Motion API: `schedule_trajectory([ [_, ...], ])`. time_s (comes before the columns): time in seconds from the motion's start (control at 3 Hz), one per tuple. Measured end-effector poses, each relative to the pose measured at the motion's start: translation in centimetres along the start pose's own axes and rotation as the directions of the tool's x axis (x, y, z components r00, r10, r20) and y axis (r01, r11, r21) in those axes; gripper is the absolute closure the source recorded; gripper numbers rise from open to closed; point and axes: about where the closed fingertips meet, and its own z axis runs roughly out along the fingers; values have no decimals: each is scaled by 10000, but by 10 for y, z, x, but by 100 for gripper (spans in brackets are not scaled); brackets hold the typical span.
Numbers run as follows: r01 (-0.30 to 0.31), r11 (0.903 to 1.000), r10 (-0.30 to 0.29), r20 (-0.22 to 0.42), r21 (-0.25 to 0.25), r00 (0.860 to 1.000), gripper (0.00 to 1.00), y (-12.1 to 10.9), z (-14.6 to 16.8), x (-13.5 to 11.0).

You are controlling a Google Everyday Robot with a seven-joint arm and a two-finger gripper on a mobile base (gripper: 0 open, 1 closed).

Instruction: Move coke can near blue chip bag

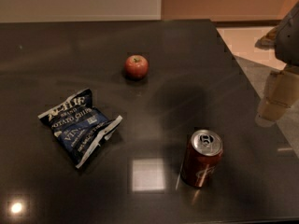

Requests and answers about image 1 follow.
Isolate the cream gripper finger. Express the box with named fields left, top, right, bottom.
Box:
left=255, top=65, right=299, bottom=127

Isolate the red coke can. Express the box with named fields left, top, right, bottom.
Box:
left=180, top=129, right=223, bottom=188

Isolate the blue potato chip bag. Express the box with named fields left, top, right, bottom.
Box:
left=38, top=89, right=122, bottom=169

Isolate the red apple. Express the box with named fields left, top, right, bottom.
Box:
left=124, top=55, right=149, bottom=80

